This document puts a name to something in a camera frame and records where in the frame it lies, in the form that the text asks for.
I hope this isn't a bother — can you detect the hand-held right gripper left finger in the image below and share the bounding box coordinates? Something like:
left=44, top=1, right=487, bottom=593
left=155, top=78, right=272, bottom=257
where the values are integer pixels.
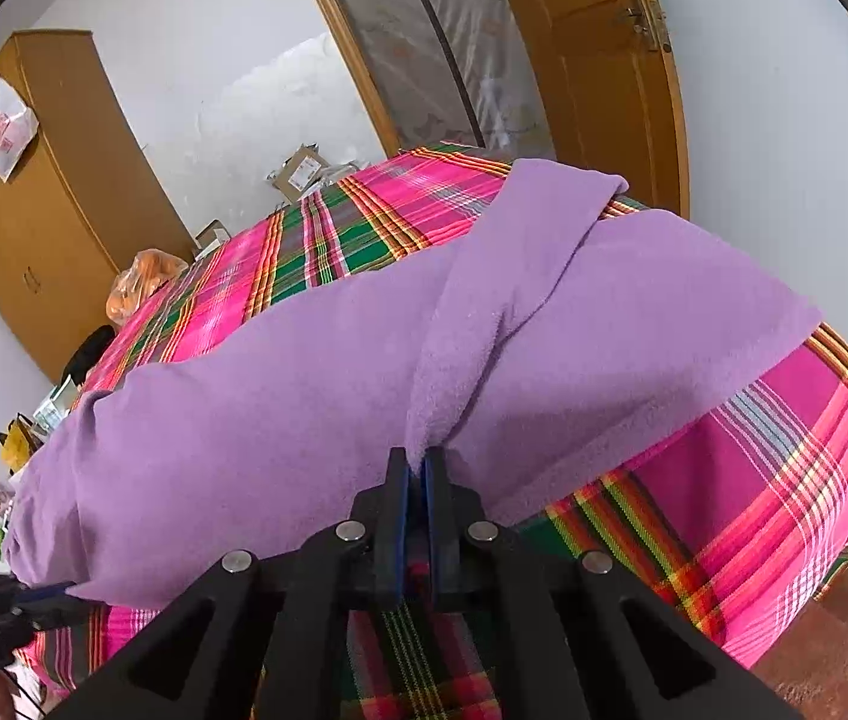
left=41, top=448, right=411, bottom=720

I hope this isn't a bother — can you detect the cardboard box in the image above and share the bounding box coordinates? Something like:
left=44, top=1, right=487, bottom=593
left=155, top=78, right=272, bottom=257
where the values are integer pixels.
left=268, top=142, right=335, bottom=203

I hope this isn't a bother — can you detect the wooden door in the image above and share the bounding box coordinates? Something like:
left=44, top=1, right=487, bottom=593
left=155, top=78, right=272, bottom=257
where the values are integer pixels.
left=484, top=0, right=691, bottom=218

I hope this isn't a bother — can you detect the white plastic bag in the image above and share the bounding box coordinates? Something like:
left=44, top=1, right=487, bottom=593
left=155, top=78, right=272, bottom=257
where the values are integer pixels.
left=0, top=73, right=40, bottom=182

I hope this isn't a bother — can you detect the pink green plaid bedsheet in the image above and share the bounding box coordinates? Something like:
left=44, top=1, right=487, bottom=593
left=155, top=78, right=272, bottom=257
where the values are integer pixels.
left=15, top=142, right=848, bottom=720

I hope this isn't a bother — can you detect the small white open box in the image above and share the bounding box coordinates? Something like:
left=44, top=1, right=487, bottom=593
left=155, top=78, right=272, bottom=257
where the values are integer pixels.
left=195, top=220, right=234, bottom=256

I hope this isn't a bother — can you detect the wooden wardrobe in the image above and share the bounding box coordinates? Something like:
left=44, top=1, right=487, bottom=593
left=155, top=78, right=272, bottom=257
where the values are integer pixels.
left=0, top=30, right=196, bottom=383

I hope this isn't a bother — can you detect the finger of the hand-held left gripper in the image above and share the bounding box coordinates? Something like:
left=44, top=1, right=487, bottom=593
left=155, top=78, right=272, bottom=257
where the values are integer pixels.
left=23, top=603, right=89, bottom=635
left=15, top=579, right=92, bottom=610

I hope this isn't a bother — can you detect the clear plastic door curtain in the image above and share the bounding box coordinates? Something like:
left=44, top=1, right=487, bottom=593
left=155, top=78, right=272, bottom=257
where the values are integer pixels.
left=308, top=0, right=556, bottom=162

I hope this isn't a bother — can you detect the yellow bag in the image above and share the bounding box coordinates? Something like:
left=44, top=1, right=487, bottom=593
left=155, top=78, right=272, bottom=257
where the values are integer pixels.
left=0, top=412, right=43, bottom=473

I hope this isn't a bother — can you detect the bag of oranges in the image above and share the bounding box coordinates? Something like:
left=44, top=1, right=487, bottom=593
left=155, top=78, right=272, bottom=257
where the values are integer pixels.
left=105, top=249, right=189, bottom=327

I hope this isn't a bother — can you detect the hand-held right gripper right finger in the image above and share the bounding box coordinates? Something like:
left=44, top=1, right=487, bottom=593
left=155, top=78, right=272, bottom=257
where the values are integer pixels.
left=424, top=448, right=804, bottom=720

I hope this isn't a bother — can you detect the metal door lock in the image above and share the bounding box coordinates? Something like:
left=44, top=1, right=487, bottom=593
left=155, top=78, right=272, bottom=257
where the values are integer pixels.
left=617, top=0, right=672, bottom=53

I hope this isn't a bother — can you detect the black cloth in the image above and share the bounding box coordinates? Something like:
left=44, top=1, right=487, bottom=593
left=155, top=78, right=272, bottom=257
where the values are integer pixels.
left=60, top=325, right=118, bottom=383

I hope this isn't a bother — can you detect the purple towel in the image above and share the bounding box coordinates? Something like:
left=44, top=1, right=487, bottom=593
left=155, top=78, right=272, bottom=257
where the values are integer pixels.
left=5, top=157, right=824, bottom=608

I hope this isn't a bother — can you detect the wooden door frame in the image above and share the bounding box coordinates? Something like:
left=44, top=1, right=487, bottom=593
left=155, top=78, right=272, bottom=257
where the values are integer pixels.
left=285, top=0, right=404, bottom=160

